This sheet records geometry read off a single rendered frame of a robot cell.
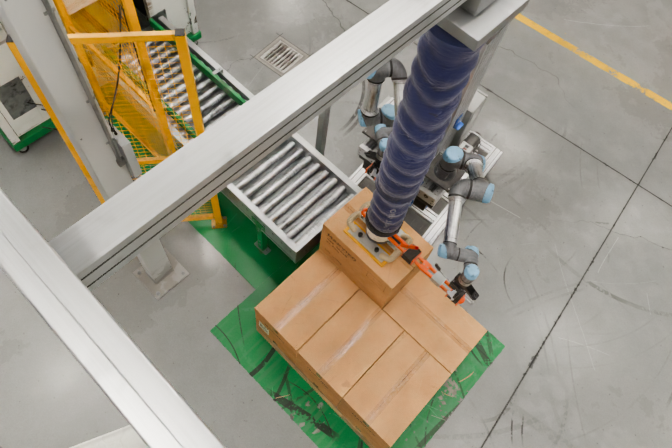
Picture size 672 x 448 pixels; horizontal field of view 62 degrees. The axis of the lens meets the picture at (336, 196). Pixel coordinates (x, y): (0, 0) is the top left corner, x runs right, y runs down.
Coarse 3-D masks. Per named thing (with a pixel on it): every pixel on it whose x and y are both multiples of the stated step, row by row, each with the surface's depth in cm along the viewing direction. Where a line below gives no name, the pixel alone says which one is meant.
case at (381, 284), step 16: (368, 192) 369; (352, 208) 362; (336, 224) 356; (320, 240) 378; (336, 240) 356; (352, 240) 351; (416, 240) 355; (336, 256) 374; (352, 256) 353; (368, 256) 347; (400, 256) 349; (352, 272) 371; (368, 272) 350; (384, 272) 343; (400, 272) 344; (416, 272) 379; (368, 288) 367; (384, 288) 347; (400, 288) 372; (384, 304) 366
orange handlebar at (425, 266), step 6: (366, 210) 347; (396, 234) 341; (390, 240) 339; (402, 240) 339; (396, 246) 338; (402, 252) 337; (420, 258) 334; (420, 264) 333; (426, 264) 332; (426, 270) 331; (432, 270) 332; (444, 282) 329; (444, 288) 327; (462, 300) 324
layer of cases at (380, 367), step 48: (288, 288) 374; (336, 288) 377; (432, 288) 383; (288, 336) 359; (336, 336) 362; (384, 336) 364; (432, 336) 367; (480, 336) 370; (336, 384) 347; (384, 384) 350; (432, 384) 353; (384, 432) 337
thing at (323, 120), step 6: (330, 108) 406; (324, 114) 406; (318, 120) 418; (324, 120) 412; (318, 126) 424; (324, 126) 420; (318, 132) 430; (324, 132) 428; (318, 138) 436; (324, 138) 436; (318, 144) 443; (324, 144) 445; (318, 150) 450; (324, 150) 454
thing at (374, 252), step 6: (354, 222) 355; (348, 228) 353; (360, 228) 354; (348, 234) 351; (354, 234) 351; (360, 234) 348; (354, 240) 349; (360, 240) 349; (360, 246) 348; (366, 246) 348; (378, 246) 348; (366, 252) 347; (372, 252) 346; (378, 252) 346; (384, 252) 347; (372, 258) 346; (378, 258) 344; (378, 264) 344; (384, 264) 343
